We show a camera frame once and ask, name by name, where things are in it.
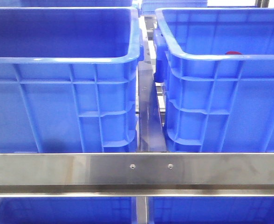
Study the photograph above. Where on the red mushroom push button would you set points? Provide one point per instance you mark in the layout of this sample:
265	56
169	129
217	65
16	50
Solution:
233	53

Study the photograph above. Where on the right blue plastic crate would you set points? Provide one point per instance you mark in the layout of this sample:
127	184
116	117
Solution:
217	102

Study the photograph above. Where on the blue plastic crate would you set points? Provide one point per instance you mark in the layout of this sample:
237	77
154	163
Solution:
68	79
217	102

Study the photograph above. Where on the left blue plastic crate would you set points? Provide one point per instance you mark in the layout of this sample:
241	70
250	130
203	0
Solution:
68	79

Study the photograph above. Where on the rear right blue crate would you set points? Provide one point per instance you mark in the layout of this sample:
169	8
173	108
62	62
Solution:
148	7

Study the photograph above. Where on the lower right blue crate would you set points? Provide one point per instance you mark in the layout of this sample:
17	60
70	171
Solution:
212	210

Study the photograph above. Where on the lower left blue crate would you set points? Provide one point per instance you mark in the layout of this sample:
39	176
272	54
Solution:
68	210

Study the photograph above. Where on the rear left blue crate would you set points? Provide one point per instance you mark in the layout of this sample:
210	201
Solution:
70	3

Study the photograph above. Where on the stainless steel rack frame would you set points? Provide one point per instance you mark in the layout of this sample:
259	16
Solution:
150	171

